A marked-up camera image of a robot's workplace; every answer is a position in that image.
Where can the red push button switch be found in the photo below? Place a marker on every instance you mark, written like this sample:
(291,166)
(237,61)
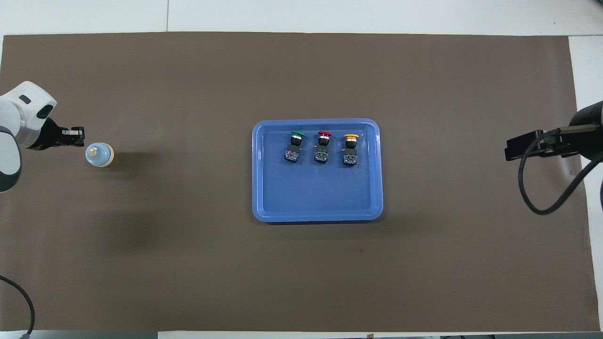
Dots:
(322,155)

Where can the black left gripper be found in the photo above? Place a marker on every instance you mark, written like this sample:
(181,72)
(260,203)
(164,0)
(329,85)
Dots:
(49,136)

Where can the green push button switch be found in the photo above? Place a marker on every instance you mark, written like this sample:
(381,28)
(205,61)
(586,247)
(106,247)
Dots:
(293,154)

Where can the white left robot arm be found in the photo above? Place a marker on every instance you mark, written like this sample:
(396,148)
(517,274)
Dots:
(19,113)

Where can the blue plastic tray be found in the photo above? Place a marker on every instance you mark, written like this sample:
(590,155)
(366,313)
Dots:
(318,193)

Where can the small blue white knob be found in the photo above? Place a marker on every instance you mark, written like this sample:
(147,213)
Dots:
(100,156)

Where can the brown paper table mat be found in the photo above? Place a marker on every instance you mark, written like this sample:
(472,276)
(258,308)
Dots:
(188,263)

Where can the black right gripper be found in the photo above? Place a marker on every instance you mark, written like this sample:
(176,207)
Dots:
(586,141)

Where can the yellow push button switch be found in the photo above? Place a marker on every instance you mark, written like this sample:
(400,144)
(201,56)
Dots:
(350,157)

